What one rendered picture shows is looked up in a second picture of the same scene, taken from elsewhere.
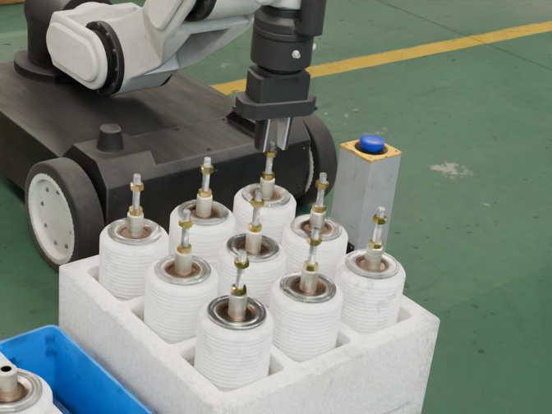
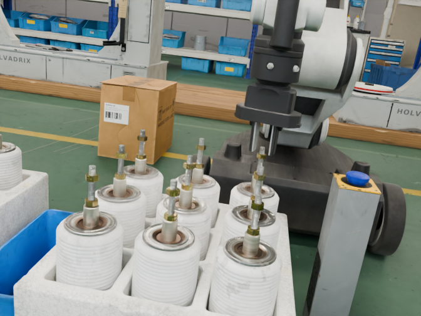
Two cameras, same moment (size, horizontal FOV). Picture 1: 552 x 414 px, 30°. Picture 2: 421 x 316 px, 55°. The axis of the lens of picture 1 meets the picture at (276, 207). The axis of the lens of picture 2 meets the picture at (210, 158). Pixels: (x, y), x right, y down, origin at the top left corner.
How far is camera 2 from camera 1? 1.06 m
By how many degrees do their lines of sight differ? 45
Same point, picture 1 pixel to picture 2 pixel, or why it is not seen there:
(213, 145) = (301, 179)
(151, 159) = (248, 169)
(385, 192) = (358, 225)
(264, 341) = (83, 251)
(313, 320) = (143, 261)
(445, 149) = not seen: outside the picture
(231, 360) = (58, 254)
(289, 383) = (89, 301)
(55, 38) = not seen: hidden behind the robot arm
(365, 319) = (218, 297)
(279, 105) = (260, 111)
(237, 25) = (332, 98)
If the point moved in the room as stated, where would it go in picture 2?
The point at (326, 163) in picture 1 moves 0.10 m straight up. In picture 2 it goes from (392, 224) to (403, 188)
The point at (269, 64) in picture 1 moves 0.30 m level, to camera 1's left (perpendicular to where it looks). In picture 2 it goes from (252, 73) to (159, 52)
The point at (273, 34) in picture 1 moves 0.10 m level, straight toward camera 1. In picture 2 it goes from (256, 47) to (213, 43)
